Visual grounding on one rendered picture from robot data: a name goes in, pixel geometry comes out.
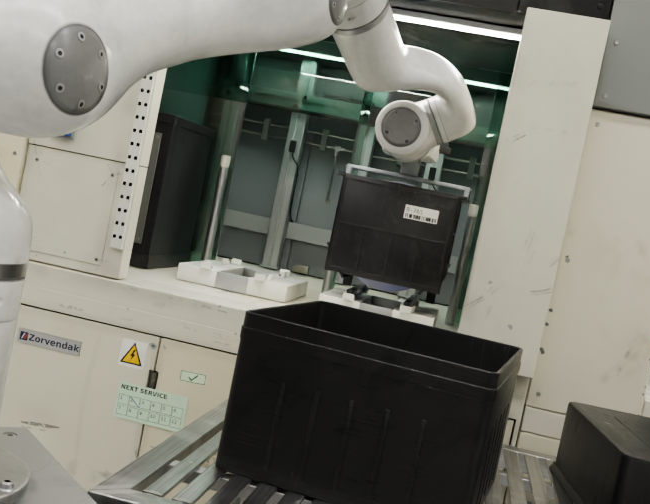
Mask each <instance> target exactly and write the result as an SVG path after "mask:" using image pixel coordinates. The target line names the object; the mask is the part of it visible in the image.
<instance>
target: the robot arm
mask: <svg viewBox="0 0 650 504"><path fill-rule="evenodd" d="M330 35H333V37H334V39H335V42H336V44H337V46H338V48H339V50H340V53H341V55H342V57H343V59H344V62H345V64H346V66H347V68H348V70H349V73H350V75H351V77H352V79H353V80H354V82H355V83H356V84H357V86H358V87H360V88H361V89H363V90H365V91H369V92H389V91H399V90H423V91H428V92H432V93H435V94H437V95H436V96H433V97H431V98H428V100H427V99H425V100H422V101H419V102H416V103H413V102H411V101H406V100H400V101H395V102H392V103H390V104H388V105H387V106H385V107H384V108H383V109H382V110H381V111H380V113H379V114H378V117H377V119H376V123H375V134H376V137H377V138H376V141H378V142H379V143H380V145H381V146H382V150H383V152H384V153H385V154H387V155H391V156H392V157H394V158H395V159H397V160H398V161H401V162H405V163H412V162H416V161H420V162H425V163H432V164H434V163H436V162H437V161H438V158H439V155H440V154H445V155H450V152H451V148H448V147H445V146H442V145H441V144H444V143H447V142H449V141H452V140H455V139H458V138H460V137H462V136H464V135H467V134H468V133H470V132H471V131H472V130H473V129H474V127H475V124H476V116H475V110H474V107H473V102H472V100H471V96H470V93H469V90H468V88H467V85H466V83H465V81H464V79H463V77H462V76H461V74H460V73H459V71H458V70H457V69H456V68H455V66H454V65H453V64H451V63H450V62H449V61H448V60H447V59H445V58H443V57H442V56H440V55H439V54H437V53H434V52H432V51H429V50H426V49H423V48H419V47H414V46H409V45H404V44H403V42H402V39H401V36H400V33H399V30H398V27H397V24H396V21H395V18H394V15H393V12H392V10H391V7H390V4H389V1H388V0H0V133H3V134H9V135H14V136H19V137H27V138H48V137H56V136H62V135H65V134H69V133H72V132H75V131H78V130H80V129H83V128H85V127H87V126H89V125H91V124H93V123H94V122H96V121H97V120H99V119H100V118H101V117H103V116H104V115H105V114H106V113H107V112H108V111H109V110H111V109H112V108H113V106H114V105H115V104H116V103H117V102H118V101H119V100H120V99H121V98H122V96H123V95H124V94H125V93H126V92H127V90H128V89H129V88H130V87H131V86H133V85H134V84H135V83H136V82H138V81H139V80H140V79H142V78H143V77H145V76H147V75H149V74H151V73H154V72H156V71H160V70H163V69H166V68H169V67H173V66H176V65H179V64H182V63H186V62H189V61H193V60H198V59H203V58H209V57H216V56H224V55H233V54H244V53H254V52H265V51H276V50H285V49H292V48H297V47H302V46H306V45H310V44H314V43H317V42H319V41H322V40H324V39H326V38H327V37H329V36H330ZM428 102H429V103H428ZM429 105H430V106H429ZM431 110H432V111H431ZM432 113H433V114H432ZM433 116H434V117H433ZM434 119H435V120H434ZM435 122H436V123H435ZM436 125H437V126H436ZM437 128H438V129H437ZM439 133H440V134H439ZM440 136H441V137H440ZM442 142H443V143H442ZM32 233H33V222H32V217H31V214H30V211H29V209H28V207H27V205H26V204H25V202H24V201H23V199H22V198H21V197H20V195H19V194H18V192H17V191H16V190H15V188H14V187H13V185H12V184H11V182H10V181H9V179H8V177H7V176H6V174H5V172H4V170H3V169H2V167H1V165H0V413H1V407H2V402H3V396H4V391H5V386H6V380H7V375H8V370H9V364H10V359H11V353H12V348H13V343H14V337H15V332H16V327H17V321H18V315H19V310H20V304H21V299H22V294H23V288H24V283H25V276H26V272H27V267H28V262H29V256H30V250H31V243H32ZM29 482H30V470H29V468H28V466H27V465H26V463H25V462H24V461H23V460H21V459H20V458H19V457H18V456H16V455H15V454H13V453H11V452H10V451H8V450H5V449H3V448H1V447H0V504H12V503H14V502H15V501H17V500H19V499H20V498H21V497H22V496H23V495H24V494H25V493H26V491H27V489H28V487H29Z"/></svg>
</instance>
